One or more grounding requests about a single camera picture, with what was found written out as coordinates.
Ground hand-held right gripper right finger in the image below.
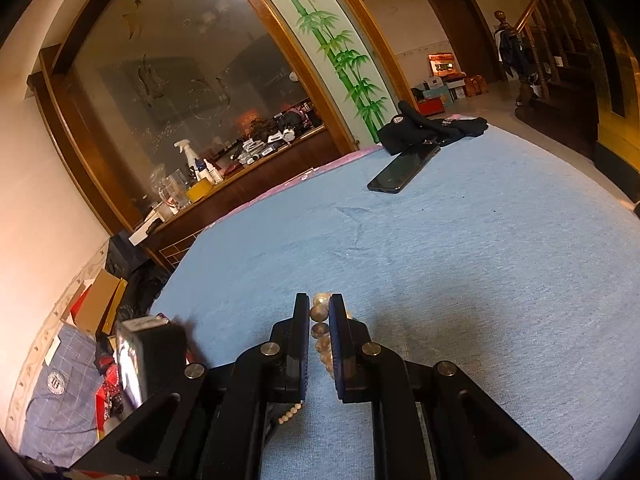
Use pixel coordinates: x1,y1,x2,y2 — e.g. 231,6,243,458
327,293,576,480

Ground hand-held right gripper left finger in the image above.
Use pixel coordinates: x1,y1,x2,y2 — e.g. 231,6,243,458
70,293,311,480

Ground pearl bead necklace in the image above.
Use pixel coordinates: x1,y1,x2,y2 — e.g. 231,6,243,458
275,292,357,426

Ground black plastic bag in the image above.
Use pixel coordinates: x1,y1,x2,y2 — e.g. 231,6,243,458
119,262,172,322

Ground cardboard box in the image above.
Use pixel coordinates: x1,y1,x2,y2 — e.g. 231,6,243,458
69,268,129,337

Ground dark shopping bag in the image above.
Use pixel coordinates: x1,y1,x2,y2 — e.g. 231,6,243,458
104,232,147,282

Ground blue plaid cloth with emblem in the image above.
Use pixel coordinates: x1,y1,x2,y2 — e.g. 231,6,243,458
19,324,109,467

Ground blue tablecloth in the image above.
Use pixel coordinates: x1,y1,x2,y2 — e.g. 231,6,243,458
149,122,640,480

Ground glass mug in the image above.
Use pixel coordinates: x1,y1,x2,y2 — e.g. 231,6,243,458
159,174,194,212

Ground wooden counter cabinet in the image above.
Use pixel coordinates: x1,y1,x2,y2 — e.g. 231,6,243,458
140,127,362,272

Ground pink cloth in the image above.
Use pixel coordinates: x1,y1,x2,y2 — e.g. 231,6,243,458
199,145,387,233

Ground yellow box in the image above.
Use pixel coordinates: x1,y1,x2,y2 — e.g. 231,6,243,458
185,179,215,202

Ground black smartphone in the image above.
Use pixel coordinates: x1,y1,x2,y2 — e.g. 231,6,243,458
367,142,442,195

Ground white spray bottle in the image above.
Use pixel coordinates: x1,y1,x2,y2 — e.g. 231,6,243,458
174,139,199,172

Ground pile of assorted small items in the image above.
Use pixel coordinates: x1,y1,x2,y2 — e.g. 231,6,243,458
227,101,322,167

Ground black gloves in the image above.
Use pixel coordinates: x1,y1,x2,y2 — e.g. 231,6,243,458
427,115,489,147

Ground teal white box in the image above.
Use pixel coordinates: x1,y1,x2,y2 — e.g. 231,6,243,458
419,77,454,107

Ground wooden framed etched glass panel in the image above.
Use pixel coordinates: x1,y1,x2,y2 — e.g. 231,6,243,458
27,0,362,242

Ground bamboo painted glass panel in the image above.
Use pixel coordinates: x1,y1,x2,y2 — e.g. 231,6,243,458
239,0,402,147

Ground lit orange shrine box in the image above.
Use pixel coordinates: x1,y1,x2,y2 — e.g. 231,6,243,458
426,52,459,79

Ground brown wooden door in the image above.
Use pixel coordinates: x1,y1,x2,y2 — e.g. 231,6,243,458
419,0,507,84

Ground dark hanging jacket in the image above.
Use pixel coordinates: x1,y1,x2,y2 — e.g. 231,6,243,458
494,27,539,82

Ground wooden staircase railing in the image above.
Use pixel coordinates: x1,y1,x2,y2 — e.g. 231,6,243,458
492,0,603,162

